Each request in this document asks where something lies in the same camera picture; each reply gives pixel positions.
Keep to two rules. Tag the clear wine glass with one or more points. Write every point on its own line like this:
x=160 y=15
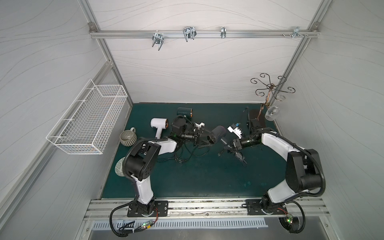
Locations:
x=272 y=113

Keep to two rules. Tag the white vent strip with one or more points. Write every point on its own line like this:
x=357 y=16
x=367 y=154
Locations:
x=172 y=224

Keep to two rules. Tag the patterned ceramic bowl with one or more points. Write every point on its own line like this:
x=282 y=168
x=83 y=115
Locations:
x=119 y=168

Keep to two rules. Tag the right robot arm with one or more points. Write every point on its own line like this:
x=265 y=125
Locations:
x=304 y=175

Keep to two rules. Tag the metal glass holder stand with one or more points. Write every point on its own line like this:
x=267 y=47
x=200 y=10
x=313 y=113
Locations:
x=272 y=93

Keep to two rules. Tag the aluminium top rail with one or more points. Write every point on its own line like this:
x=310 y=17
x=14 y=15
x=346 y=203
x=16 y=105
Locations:
x=201 y=34

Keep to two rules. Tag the dark green hair dryer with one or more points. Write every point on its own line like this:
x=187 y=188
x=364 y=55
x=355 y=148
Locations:
x=186 y=112

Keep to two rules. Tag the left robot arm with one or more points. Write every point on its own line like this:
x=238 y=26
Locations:
x=139 y=163

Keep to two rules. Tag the striped ceramic mug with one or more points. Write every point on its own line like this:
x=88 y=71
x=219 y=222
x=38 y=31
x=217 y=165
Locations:
x=128 y=137

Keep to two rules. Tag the small metal clamp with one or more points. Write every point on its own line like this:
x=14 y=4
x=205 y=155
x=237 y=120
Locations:
x=223 y=32

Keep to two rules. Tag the white hair dryer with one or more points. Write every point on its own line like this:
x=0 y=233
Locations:
x=159 y=124

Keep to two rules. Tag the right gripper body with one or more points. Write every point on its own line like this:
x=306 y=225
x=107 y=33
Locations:
x=235 y=144

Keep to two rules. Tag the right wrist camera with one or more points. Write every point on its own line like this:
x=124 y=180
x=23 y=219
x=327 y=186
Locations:
x=234 y=128

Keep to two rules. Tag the metal hook bracket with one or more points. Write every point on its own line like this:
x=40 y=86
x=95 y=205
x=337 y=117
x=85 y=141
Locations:
x=157 y=39

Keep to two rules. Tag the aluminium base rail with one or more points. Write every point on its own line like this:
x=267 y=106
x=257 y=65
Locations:
x=189 y=208

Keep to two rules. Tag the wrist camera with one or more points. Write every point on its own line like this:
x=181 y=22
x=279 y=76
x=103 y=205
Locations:
x=234 y=128
x=199 y=125

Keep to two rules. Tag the white wire basket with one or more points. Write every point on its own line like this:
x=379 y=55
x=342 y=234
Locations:
x=86 y=126

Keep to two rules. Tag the metal u-bolt bracket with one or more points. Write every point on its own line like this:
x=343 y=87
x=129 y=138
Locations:
x=189 y=33

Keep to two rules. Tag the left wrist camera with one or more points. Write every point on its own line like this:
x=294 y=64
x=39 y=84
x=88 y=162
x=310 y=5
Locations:
x=199 y=125

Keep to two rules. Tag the green table mat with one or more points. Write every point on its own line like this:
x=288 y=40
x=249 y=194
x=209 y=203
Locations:
x=205 y=174

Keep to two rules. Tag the metal bolt bracket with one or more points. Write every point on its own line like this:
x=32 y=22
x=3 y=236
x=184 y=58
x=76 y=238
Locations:
x=296 y=34

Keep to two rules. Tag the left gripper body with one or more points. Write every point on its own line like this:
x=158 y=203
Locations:
x=201 y=135

